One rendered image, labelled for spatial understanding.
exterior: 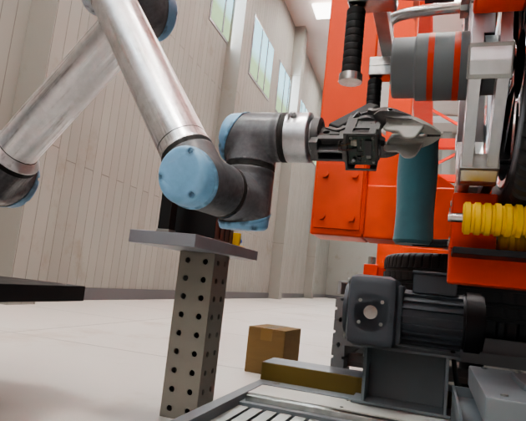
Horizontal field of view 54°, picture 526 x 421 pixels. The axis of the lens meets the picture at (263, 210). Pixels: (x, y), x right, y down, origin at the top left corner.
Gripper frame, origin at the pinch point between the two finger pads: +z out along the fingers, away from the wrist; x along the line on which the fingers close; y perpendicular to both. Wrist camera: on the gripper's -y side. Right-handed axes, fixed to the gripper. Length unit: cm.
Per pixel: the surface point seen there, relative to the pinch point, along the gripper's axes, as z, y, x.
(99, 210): -319, -263, -226
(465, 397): 10, 3, -67
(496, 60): 8.8, -2.8, 11.0
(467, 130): 5.6, -2.8, -1.1
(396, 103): -29, -254, -109
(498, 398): 11.7, 28.3, -30.4
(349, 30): -16.1, -16.4, 12.9
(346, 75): -15.7, -9.5, 6.7
